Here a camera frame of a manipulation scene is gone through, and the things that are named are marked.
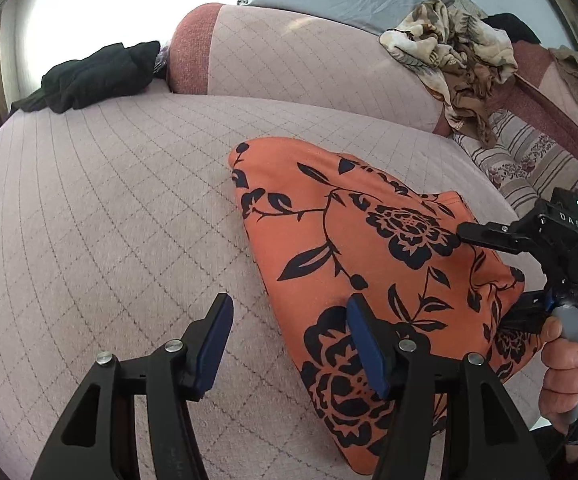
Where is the orange black floral shirt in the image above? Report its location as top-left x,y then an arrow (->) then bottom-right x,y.
228,138 -> 542,475

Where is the black clothes pile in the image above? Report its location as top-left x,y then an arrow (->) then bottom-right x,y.
10,41 -> 161,114

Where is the person's right hand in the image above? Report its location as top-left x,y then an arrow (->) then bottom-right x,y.
538,316 -> 578,434

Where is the striped floral cushion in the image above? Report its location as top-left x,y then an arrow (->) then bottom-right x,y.
453,110 -> 578,217

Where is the pink red folded quilt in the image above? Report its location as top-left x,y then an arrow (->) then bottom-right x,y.
486,41 -> 578,160

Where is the brown cream floral blanket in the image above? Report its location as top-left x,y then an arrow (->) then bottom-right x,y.
379,0 -> 518,148

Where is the black garment on sofa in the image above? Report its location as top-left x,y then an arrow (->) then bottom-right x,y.
483,13 -> 540,44

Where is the pink quilted bed cover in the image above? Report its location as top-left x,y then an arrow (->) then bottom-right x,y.
0,82 -> 516,479

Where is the pink quilted bolster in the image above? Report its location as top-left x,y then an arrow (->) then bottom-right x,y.
167,3 -> 449,136

